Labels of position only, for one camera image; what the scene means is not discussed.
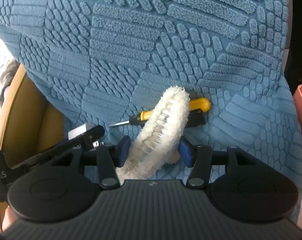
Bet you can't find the white fluffy hair clip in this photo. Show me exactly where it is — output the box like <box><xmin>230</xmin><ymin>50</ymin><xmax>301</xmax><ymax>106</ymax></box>
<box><xmin>116</xmin><ymin>86</ymin><xmax>190</xmax><ymax>183</ymax></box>

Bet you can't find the person's left hand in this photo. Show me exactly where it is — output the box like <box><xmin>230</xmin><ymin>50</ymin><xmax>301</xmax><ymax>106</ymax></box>
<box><xmin>2</xmin><ymin>206</ymin><xmax>17</xmax><ymax>231</ymax></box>

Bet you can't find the yellow black screwdriver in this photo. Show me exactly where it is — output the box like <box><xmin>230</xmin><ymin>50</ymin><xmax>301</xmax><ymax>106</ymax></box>
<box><xmin>109</xmin><ymin>98</ymin><xmax>211</xmax><ymax>128</ymax></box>

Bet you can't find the white charger left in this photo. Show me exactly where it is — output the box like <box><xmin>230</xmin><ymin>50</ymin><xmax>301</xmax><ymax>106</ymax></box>
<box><xmin>68</xmin><ymin>124</ymin><xmax>105</xmax><ymax>151</ymax></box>

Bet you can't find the blue textured chair cover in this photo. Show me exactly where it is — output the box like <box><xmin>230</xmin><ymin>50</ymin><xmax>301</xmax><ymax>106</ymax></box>
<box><xmin>0</xmin><ymin>0</ymin><xmax>302</xmax><ymax>224</ymax></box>

